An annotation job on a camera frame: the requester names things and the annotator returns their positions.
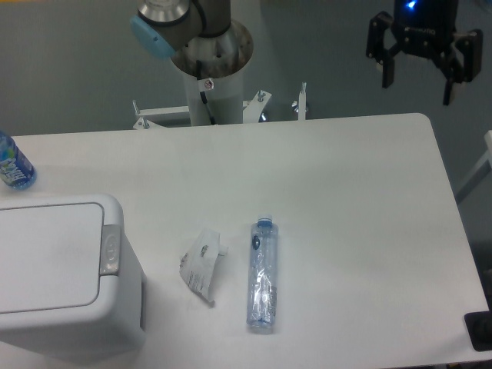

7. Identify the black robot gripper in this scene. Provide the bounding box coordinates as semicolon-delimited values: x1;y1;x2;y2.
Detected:
366;1;484;106

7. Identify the grey trash can push button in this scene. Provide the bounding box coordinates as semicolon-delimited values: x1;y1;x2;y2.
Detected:
99;224;121;276

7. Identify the white trash can body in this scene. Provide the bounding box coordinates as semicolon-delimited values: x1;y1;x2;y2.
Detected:
1;194;146;361

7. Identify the white trash can lid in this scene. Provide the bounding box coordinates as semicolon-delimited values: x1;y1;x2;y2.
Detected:
1;204;104;313

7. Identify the white stand at right edge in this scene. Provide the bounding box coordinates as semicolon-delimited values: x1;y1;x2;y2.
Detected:
454;130;491;204

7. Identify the empty clear plastic bottle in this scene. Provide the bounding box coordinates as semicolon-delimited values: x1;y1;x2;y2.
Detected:
246;214;278;334

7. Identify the black object at table edge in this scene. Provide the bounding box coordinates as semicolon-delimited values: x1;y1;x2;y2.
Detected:
464;311;491;352

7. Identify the crumpled white paper wrapper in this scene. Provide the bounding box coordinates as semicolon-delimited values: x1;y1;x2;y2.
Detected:
179;228;228;307

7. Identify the blue labelled water bottle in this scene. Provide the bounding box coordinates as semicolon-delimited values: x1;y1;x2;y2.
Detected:
1;131;37;190

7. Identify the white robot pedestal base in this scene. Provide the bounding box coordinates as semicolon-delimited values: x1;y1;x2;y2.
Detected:
131;19;311;130

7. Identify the black cable on pedestal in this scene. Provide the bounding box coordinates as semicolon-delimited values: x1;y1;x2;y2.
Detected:
195;59;216;126

